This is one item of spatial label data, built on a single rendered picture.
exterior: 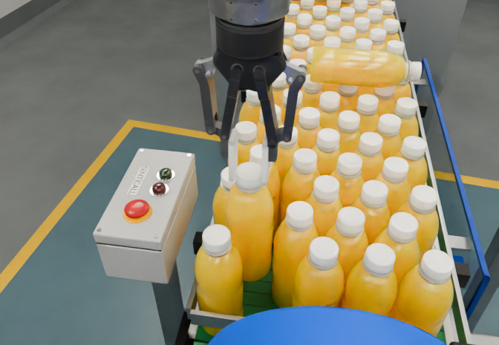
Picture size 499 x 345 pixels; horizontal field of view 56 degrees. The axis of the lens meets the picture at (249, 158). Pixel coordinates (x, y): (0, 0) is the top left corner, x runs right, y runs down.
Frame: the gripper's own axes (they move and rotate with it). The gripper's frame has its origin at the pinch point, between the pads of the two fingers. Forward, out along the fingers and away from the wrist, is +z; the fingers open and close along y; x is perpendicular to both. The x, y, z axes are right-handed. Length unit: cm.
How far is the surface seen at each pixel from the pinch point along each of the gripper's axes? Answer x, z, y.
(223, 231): -5.5, 9.2, -2.7
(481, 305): 18, 51, 49
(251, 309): -3.7, 30.3, 1.0
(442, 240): 10.5, 22.9, 32.7
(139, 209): -3.3, 9.1, -15.6
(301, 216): -0.9, 9.1, 7.7
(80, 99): 184, 121, -138
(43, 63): 226, 121, -185
